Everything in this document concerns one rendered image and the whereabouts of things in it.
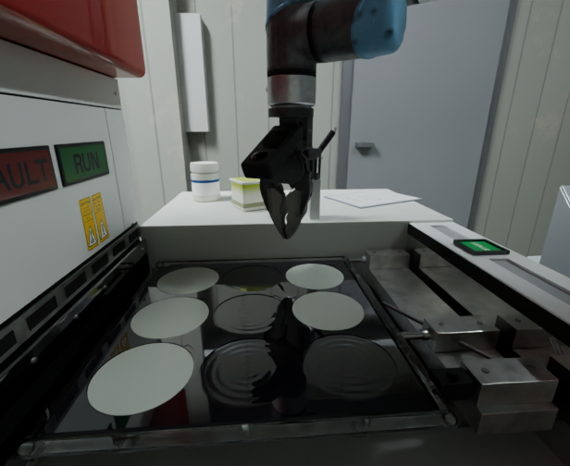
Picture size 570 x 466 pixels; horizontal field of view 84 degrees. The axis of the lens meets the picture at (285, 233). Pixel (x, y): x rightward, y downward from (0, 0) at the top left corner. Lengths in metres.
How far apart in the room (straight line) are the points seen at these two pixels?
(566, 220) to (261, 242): 0.67
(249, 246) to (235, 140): 1.72
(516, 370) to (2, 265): 0.50
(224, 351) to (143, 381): 0.09
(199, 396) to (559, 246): 0.82
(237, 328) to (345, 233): 0.32
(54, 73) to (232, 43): 1.94
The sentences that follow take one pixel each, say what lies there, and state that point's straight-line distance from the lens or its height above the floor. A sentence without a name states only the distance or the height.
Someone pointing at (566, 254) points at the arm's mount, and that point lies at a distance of 0.93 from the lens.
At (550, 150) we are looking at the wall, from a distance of 3.23.
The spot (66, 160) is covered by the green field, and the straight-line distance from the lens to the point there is 0.47.
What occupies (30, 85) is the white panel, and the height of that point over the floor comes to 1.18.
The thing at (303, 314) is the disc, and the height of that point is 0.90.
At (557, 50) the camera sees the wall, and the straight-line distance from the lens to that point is 3.18.
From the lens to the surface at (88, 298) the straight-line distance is 0.48.
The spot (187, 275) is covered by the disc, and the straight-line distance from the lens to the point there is 0.58.
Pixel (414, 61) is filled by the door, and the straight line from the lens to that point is 2.53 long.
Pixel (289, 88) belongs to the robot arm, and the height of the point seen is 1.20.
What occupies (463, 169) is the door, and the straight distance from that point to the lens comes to 2.75.
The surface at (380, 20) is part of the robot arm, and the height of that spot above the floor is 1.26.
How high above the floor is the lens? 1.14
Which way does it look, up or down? 18 degrees down
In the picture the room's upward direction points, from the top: straight up
